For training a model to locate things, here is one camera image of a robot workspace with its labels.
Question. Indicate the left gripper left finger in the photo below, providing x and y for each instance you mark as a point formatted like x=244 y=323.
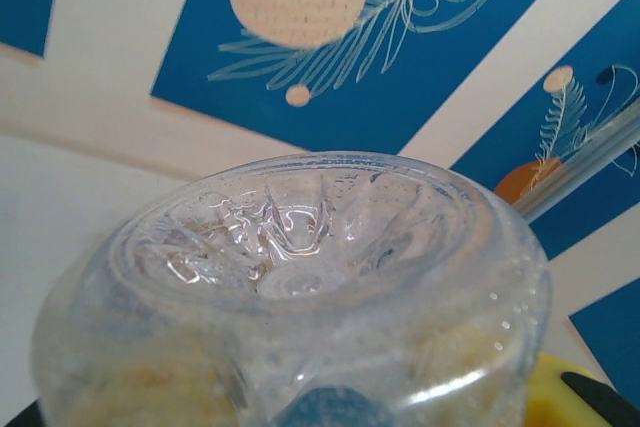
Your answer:
x=27 y=417

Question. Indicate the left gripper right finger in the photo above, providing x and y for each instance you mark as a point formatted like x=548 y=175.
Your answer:
x=575 y=397

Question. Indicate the clear bottle blue label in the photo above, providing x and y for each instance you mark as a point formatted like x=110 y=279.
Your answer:
x=300 y=257

